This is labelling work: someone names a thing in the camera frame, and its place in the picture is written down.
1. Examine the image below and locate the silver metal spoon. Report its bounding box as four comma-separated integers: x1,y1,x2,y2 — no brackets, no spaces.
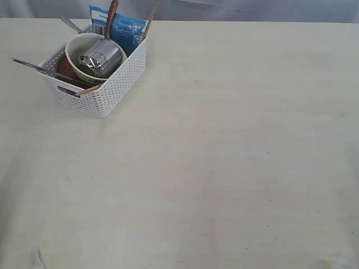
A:
61,16,83,34

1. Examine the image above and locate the brown plate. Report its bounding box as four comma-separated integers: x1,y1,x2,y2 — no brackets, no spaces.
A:
56,54,92,90

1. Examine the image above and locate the silver metal knife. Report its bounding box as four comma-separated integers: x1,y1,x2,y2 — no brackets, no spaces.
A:
11,58,92,87

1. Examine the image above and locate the blue snack packet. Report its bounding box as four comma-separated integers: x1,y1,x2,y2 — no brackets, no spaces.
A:
89,6,146,56

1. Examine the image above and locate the wooden chopstick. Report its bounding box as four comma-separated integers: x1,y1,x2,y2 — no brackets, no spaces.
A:
142,0,160,40
75,84,102,96

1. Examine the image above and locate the white perforated plastic basket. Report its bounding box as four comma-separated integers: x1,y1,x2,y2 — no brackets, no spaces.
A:
37,32,146,118

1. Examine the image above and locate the red-brown wooden spoon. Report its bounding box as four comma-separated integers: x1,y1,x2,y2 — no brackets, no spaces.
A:
104,0,119,39

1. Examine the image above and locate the cream ceramic bowl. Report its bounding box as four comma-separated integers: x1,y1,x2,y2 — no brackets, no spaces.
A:
65,33,127,85

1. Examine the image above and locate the shiny steel cup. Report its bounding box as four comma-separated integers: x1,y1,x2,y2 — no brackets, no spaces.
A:
78,39,123,78

